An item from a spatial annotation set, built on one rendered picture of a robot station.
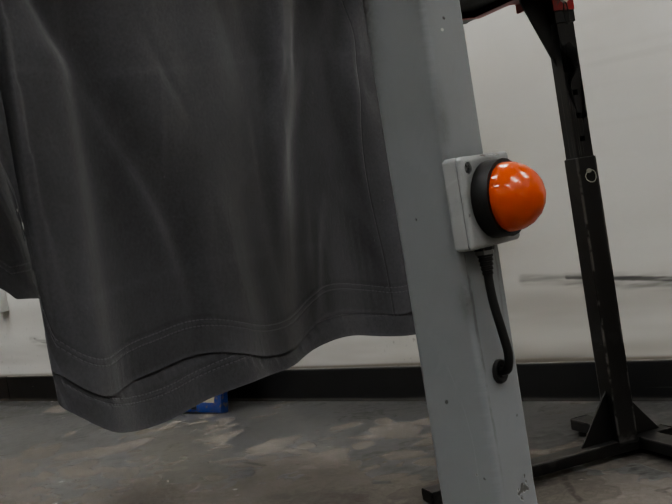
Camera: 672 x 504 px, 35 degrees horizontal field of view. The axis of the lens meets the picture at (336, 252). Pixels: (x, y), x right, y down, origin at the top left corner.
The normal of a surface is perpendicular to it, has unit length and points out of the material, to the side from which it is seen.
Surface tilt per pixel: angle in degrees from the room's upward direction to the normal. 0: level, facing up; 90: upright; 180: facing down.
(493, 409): 90
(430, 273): 90
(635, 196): 90
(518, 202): 99
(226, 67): 95
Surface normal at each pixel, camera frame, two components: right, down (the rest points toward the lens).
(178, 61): 0.81, -0.08
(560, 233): -0.63, 0.14
